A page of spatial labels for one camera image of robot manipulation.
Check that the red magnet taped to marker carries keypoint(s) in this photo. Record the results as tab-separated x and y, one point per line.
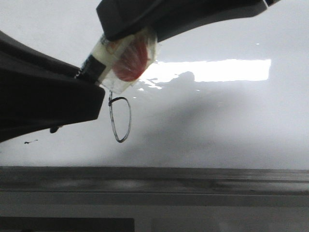
128	58

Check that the grey aluminium whiteboard frame tray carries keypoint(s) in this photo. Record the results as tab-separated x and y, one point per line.
155	180

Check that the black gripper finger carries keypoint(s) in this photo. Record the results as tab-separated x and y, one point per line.
41	92
168	18

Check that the white whiteboard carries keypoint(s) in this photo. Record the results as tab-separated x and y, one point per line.
233	94

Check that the black white whiteboard marker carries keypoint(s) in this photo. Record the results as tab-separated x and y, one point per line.
92	71

